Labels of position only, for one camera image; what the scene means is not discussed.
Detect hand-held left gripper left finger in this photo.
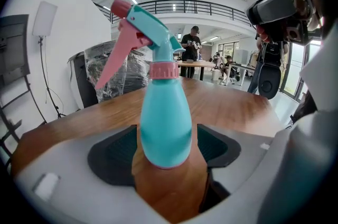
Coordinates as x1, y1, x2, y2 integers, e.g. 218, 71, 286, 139
14, 124, 170, 224

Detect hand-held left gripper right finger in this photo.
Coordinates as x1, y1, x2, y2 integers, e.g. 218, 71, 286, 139
173, 124, 275, 224

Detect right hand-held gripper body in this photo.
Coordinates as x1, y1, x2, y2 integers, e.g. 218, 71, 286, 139
257, 30, 338, 224

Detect teal egg-shaped holder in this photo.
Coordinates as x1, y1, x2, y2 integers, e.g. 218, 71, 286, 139
139, 77, 193, 170

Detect pink and teal brush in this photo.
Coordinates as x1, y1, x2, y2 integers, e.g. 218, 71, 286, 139
95, 0, 187, 90

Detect black office chair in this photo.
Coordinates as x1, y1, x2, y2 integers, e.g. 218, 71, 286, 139
258, 66, 282, 100

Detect black machine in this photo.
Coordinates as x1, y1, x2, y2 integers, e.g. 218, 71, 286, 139
68, 51, 99, 109

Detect round orange table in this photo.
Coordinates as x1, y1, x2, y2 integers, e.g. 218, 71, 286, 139
177, 60, 216, 81

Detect plastic-wrapped machine stack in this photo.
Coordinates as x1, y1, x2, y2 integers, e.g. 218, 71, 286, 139
84, 39, 154, 104

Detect black light tripod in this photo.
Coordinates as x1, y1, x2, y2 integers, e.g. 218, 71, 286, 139
32, 1, 67, 119

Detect black balcony railing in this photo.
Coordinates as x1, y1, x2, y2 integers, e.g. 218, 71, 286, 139
93, 0, 253, 27

